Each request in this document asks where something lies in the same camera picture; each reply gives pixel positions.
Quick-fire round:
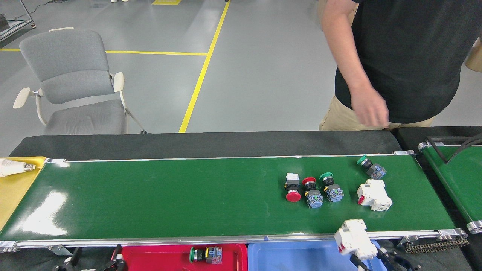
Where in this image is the yellow plastic tray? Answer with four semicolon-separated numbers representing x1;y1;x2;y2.
0;156;47;232

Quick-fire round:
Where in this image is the black conveyor guide frame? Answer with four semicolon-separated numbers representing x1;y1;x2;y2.
427;134;482;164

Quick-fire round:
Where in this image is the grey office chair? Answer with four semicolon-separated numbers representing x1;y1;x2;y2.
12;27;147;135

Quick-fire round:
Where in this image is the person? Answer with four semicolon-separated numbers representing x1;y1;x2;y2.
318;0;482;131

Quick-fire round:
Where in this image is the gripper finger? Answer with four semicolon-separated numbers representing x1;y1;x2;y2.
349;254;371;271
377;247;411;271
104;244;127;271
56;246;82;271

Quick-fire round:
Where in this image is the metal frame rack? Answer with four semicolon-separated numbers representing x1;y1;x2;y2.
0;0;36;41

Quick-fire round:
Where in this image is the white light bulb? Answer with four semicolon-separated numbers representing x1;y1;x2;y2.
0;158;36;177

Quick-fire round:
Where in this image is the blue plastic tray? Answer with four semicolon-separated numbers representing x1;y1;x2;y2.
247;240;388;271

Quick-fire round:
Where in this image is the green conveyor belt, long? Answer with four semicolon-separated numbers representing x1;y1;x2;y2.
0;151;468;253

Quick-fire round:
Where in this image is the red mushroom push button switch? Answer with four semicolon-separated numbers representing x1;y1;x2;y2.
302;177;324;209
284;173;302;203

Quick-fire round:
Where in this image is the white circuit breaker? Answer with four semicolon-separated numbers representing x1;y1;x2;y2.
357;179;393;212
334;219;378;261

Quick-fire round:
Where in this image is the person's right hand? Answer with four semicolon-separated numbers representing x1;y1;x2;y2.
350;85;390;130

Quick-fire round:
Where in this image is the green conveyor belt, short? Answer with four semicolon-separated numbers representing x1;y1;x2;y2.
417;141;482;234

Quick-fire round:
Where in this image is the green mushroom push button switch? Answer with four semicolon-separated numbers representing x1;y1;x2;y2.
189;246;223;264
319;172;345;203
356;155;387;180

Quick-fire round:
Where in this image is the red plastic tray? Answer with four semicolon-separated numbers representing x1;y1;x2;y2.
119;243;248;271

